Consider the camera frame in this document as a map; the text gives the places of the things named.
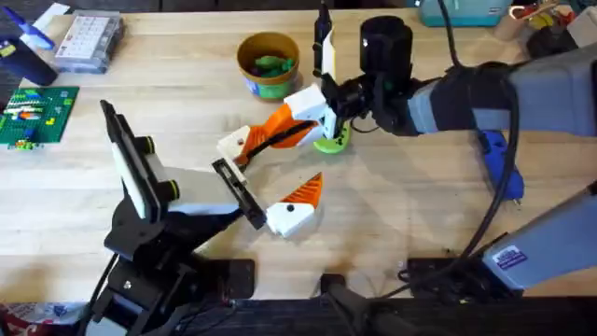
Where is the clear plastic parts box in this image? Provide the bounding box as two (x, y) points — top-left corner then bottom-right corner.
(53, 9), (125, 75)

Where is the black rail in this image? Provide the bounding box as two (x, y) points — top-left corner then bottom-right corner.
(176, 273), (597, 336)

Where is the heap of tools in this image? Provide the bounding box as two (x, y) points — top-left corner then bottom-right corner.
(493, 0), (597, 61)

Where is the red and white bag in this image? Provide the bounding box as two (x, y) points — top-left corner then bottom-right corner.
(0, 301), (90, 336)

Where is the wrist plate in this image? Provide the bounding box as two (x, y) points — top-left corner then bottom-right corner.
(312, 2), (338, 83)
(100, 99), (162, 224)

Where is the tub with green toys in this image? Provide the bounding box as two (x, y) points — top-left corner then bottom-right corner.
(236, 31), (301, 102)

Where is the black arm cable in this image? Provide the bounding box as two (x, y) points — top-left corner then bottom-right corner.
(382, 0), (521, 300)

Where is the green disc with holes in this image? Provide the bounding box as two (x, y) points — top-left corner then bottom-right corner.
(312, 119), (352, 155)

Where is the right wrist plate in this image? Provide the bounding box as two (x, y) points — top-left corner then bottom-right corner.
(312, 2), (338, 83)

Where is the green board with blocks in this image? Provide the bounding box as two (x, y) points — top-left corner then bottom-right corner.
(0, 86), (80, 151)

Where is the left wrist plate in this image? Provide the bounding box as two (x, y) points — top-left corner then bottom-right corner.
(100, 99), (162, 224)

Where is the teal box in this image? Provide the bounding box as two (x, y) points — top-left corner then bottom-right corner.
(417, 0), (514, 28)

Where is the dark blue spray bottle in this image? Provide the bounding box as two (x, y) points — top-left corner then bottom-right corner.
(0, 5), (60, 88)

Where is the blue electric screwdriver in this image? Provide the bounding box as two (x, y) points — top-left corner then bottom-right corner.
(478, 129), (526, 206)

